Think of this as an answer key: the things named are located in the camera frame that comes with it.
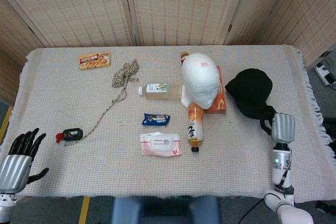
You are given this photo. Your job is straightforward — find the woven folding screen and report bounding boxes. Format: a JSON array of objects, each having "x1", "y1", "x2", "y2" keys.
[{"x1": 0, "y1": 0, "x2": 336, "y2": 105}]

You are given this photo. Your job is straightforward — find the pink wet wipes pack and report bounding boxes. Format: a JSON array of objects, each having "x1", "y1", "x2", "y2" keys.
[{"x1": 140, "y1": 132, "x2": 183, "y2": 156}]

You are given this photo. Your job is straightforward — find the yellow curry box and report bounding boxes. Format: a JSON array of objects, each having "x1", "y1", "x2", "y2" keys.
[{"x1": 79, "y1": 51, "x2": 111, "y2": 71}]

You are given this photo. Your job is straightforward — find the braided rope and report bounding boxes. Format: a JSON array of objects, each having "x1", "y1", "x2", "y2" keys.
[{"x1": 64, "y1": 59, "x2": 140, "y2": 147}]

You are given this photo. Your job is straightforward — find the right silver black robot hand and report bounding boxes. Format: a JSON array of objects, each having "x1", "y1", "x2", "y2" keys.
[{"x1": 259, "y1": 105, "x2": 296, "y2": 145}]

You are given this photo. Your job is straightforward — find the woven white tablecloth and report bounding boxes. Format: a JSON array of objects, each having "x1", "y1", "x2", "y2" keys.
[{"x1": 0, "y1": 45, "x2": 336, "y2": 204}]

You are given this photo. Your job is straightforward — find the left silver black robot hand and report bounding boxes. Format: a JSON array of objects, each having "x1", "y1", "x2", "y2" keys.
[{"x1": 0, "y1": 127, "x2": 50, "y2": 194}]

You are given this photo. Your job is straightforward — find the orange juice bottle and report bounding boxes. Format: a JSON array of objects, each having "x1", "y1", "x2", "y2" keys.
[{"x1": 186, "y1": 101, "x2": 205, "y2": 153}]

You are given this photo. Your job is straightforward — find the black red tape measure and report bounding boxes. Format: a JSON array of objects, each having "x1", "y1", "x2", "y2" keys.
[{"x1": 55, "y1": 127, "x2": 84, "y2": 144}]

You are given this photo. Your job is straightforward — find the white foam mannequin head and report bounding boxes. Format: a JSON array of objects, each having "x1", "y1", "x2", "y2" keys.
[{"x1": 179, "y1": 52, "x2": 220, "y2": 110}]

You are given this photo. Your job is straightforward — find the white power strip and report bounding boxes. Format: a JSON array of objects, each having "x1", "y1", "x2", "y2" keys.
[{"x1": 314, "y1": 62, "x2": 336, "y2": 90}]

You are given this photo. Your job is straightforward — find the black cap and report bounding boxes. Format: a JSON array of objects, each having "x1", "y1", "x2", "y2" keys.
[{"x1": 225, "y1": 68, "x2": 276, "y2": 120}]

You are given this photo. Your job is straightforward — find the clear tea bottle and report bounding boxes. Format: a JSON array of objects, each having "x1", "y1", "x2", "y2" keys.
[{"x1": 138, "y1": 82, "x2": 184, "y2": 100}]

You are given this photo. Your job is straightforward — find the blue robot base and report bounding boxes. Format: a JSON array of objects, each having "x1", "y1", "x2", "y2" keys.
[{"x1": 111, "y1": 195, "x2": 223, "y2": 224}]

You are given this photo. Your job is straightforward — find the blue snack packet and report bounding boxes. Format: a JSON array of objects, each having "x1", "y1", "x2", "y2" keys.
[{"x1": 142, "y1": 113, "x2": 171, "y2": 127}]

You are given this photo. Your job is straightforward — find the orange cardboard box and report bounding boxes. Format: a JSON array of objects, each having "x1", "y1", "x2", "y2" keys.
[{"x1": 204, "y1": 65, "x2": 227, "y2": 115}]

